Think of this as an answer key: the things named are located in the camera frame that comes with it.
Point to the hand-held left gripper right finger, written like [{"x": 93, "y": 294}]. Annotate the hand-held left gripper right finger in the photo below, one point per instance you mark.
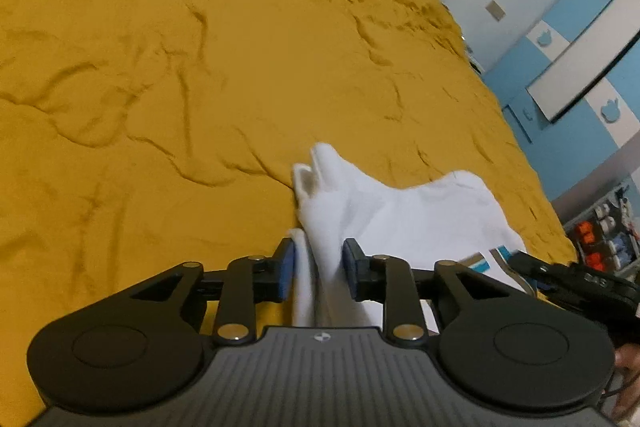
[{"x": 350, "y": 269}]

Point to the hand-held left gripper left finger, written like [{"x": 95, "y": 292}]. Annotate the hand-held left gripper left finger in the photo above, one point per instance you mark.
[{"x": 288, "y": 267}]

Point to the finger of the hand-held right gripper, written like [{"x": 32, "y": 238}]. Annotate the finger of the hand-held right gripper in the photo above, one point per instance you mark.
[{"x": 530, "y": 263}]

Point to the white garment with striped trim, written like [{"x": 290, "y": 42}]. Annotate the white garment with striped trim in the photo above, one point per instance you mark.
[{"x": 400, "y": 212}]

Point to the person's right hand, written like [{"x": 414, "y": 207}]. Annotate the person's right hand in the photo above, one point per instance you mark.
[{"x": 629, "y": 382}]

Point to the blue and white wardrobe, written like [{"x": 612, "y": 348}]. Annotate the blue and white wardrobe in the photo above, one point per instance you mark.
[{"x": 575, "y": 57}]

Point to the yellow bed blanket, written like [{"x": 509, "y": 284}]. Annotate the yellow bed blanket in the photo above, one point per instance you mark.
[{"x": 175, "y": 82}]

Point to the beige wall plate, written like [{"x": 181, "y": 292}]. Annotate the beige wall plate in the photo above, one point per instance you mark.
[{"x": 495, "y": 10}]

